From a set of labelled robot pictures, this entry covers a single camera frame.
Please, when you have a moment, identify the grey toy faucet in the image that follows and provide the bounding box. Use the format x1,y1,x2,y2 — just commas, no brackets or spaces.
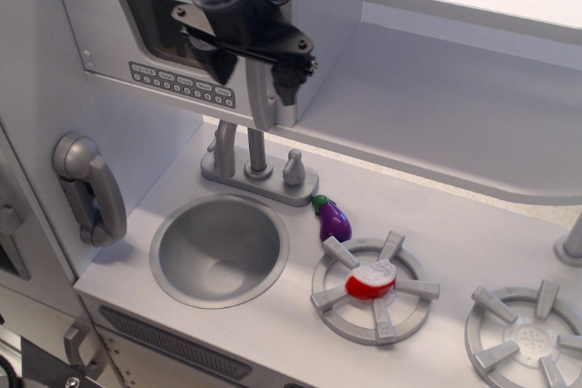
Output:
201,120,319,207

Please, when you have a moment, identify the purple toy eggplant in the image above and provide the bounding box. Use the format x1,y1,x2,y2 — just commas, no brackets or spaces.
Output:
311,194,352,243

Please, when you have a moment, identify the grey left stove burner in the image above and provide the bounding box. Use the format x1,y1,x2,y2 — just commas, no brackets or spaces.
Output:
310,231,440,346

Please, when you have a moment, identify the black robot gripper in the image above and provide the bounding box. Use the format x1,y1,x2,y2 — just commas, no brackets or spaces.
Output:
178,0,316,106

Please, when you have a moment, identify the white toy kitchen shelf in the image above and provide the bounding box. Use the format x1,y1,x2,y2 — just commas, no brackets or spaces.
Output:
278,0,581,204

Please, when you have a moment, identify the grey stove burner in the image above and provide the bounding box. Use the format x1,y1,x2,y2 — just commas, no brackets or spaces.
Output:
310,231,440,346
465,280,581,387

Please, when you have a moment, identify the grey vent grille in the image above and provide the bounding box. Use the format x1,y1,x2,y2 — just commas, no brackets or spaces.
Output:
99,306,252,381

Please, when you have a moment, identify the grey oven door handle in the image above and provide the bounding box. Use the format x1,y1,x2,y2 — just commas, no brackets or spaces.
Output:
63,321,105,381

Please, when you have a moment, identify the round metal toy sink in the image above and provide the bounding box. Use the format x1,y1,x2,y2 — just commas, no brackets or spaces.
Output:
149,194,289,309

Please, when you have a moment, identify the grey right stove burner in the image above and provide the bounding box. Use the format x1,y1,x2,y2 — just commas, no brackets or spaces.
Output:
465,280,581,387

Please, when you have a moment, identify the white toy microwave door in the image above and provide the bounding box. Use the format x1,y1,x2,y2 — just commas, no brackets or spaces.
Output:
63,0,297,126

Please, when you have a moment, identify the grey toy telephone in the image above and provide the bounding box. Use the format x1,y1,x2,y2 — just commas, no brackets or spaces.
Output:
52,132,126,247

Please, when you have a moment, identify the red white toy food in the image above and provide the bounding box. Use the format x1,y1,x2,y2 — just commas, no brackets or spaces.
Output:
345,259,397,300

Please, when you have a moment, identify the grey shelf support post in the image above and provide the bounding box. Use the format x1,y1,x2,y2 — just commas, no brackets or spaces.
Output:
554,215,582,267

